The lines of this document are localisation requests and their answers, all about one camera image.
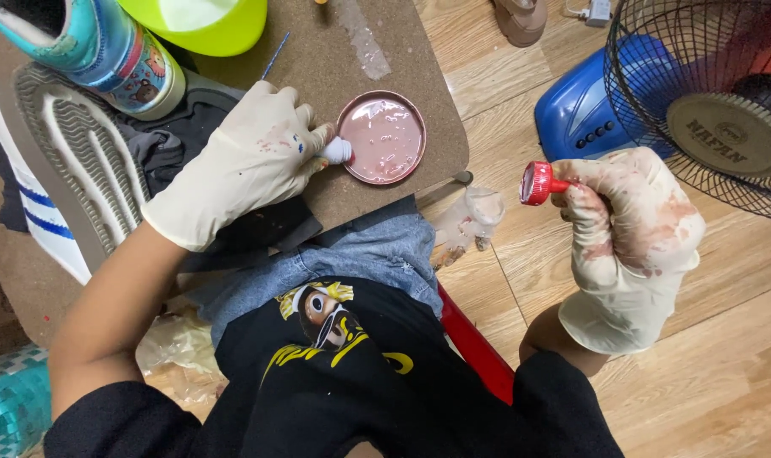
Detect person's right hand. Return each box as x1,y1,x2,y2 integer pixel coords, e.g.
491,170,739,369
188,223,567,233
550,148,707,356

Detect person's left hand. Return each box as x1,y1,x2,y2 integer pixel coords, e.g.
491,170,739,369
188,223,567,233
140,81,336,253

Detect small white glue bottle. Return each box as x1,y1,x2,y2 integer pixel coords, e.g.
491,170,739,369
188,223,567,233
322,136,355,166

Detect red cap with brush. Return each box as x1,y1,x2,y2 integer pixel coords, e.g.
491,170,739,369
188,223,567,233
519,160,572,207

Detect dark grey cloth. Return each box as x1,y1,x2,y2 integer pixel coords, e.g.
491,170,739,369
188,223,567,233
115,69,324,274

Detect thin blue brush stick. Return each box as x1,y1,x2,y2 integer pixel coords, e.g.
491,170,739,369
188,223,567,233
261,31,291,81

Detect brown fibre work board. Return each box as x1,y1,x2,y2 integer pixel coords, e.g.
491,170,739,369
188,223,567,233
188,0,470,234

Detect pink round metal lid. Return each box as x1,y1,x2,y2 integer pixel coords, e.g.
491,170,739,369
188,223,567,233
336,89,428,186

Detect person's blue denim jeans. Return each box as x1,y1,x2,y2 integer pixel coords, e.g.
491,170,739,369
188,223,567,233
185,213,445,349

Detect lime green plastic bowl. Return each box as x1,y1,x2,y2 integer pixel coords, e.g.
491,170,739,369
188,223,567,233
117,0,268,57

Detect white sneaker with blue stripes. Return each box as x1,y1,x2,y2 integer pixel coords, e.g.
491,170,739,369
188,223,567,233
0,61,154,286

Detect crumpled stained used glove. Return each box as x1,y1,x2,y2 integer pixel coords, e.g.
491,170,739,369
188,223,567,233
430,186,506,269

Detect strip of clear tape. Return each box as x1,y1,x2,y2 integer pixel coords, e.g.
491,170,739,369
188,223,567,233
330,0,393,81

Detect teal child's boot with bears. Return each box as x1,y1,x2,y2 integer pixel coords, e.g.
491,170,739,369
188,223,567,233
0,0,187,122

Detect red plastic stool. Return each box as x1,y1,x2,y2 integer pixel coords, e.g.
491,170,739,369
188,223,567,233
437,283,517,406

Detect crumpled clear plastic bag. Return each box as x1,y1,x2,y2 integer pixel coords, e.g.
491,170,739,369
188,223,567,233
135,310,228,409

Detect person's black printed shirt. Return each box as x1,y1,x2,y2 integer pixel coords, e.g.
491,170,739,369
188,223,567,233
43,275,626,458

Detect beige shoe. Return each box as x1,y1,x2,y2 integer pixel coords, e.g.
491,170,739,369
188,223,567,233
491,0,549,48

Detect teal woven basket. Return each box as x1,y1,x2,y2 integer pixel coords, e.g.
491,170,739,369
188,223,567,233
0,345,53,458

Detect white charger with cable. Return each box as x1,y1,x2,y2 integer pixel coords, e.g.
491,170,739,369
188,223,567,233
565,0,613,28

